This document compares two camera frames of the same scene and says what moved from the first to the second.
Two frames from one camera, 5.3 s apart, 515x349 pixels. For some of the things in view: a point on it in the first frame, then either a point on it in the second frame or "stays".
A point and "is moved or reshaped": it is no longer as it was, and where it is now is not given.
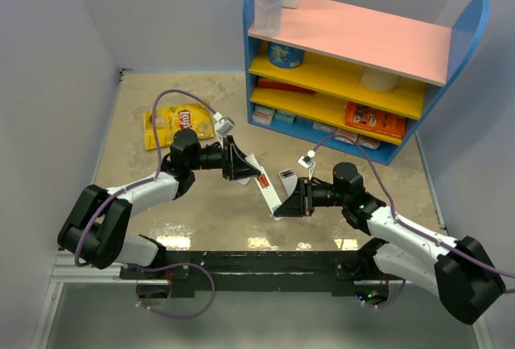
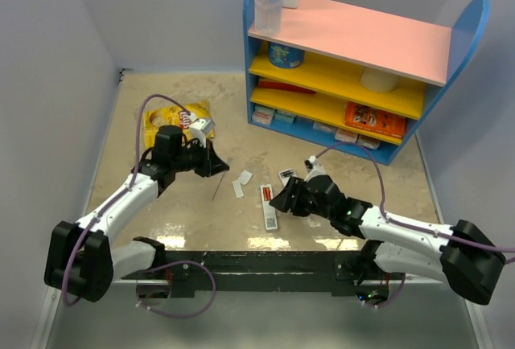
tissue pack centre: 324,127 stays
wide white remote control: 289,178 stays
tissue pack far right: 371,142 stays
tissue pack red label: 352,135 stays
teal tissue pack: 282,116 stays
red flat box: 283,86 stays
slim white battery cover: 244,181 -> 237,189
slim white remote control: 267,192 is moved or reshaped
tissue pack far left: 262,114 stays
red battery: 263,181 -> 267,194
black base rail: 341,273 stays
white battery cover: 253,160 is moved or reshaped
